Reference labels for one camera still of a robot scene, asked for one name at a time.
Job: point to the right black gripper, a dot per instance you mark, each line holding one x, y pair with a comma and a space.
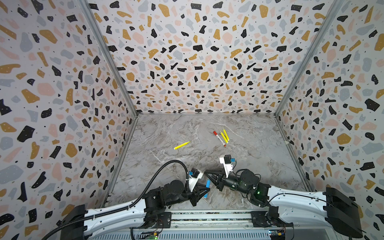
221, 178

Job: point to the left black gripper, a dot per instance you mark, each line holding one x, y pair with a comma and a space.
195, 195

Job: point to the yellow highlighter pen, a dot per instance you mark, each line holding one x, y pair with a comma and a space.
226, 135
182, 145

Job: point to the red white pen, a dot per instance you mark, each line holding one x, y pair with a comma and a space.
220, 139

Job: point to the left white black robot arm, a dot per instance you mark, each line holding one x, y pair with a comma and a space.
87, 224

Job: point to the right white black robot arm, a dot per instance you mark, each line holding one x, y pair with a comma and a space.
288, 208

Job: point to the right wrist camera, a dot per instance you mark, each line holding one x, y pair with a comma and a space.
228, 163

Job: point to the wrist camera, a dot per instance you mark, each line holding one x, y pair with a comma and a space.
228, 163
194, 176

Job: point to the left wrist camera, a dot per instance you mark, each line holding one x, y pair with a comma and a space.
194, 176

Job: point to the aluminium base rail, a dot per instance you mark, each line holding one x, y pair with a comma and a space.
220, 225

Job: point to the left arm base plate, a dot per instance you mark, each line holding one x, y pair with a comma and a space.
160, 220

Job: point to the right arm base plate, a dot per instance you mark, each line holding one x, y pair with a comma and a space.
267, 219

